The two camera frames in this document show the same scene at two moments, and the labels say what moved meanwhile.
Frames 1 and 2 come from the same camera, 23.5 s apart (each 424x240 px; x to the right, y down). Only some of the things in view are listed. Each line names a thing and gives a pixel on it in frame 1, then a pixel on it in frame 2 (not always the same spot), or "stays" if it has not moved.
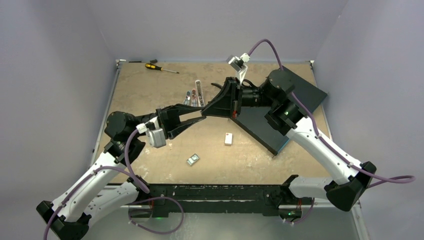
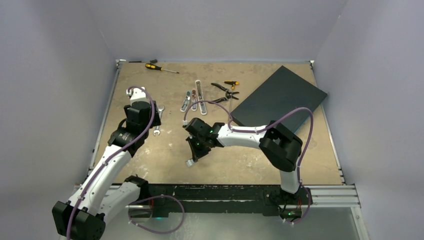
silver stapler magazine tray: (187, 101) stays
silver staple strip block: (194, 158) stays
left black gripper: (169, 118) -> (156, 121)
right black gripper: (229, 102) -> (197, 154)
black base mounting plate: (268, 199) stays
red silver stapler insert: (194, 102) stays
